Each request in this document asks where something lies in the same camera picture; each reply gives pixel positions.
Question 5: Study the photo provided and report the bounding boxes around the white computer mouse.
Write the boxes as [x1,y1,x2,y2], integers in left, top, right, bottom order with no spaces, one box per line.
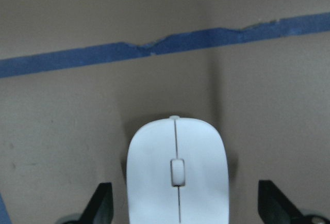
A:
[126,116,229,223]

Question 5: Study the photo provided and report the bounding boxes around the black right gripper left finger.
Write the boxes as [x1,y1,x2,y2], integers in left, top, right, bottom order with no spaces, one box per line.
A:
[80,183,114,224]

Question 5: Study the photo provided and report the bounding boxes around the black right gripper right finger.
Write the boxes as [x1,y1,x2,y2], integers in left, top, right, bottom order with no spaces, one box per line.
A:
[257,180,309,224]

